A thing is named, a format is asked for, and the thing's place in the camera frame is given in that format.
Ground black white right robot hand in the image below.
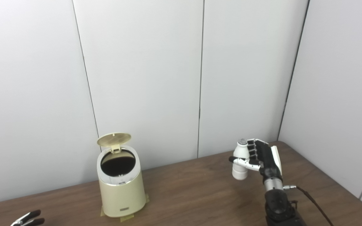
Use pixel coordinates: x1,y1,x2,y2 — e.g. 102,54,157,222
229,139,282,180

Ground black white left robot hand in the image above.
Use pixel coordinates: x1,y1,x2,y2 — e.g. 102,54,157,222
10,210,45,226

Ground small white plastic bottle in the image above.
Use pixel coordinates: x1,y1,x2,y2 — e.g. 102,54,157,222
232,139,249,180

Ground round cream bin lid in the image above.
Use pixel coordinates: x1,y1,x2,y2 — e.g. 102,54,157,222
97,133,132,153

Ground cream-colored trash bin body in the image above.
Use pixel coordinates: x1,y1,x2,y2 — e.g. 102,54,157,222
97,145,147,218

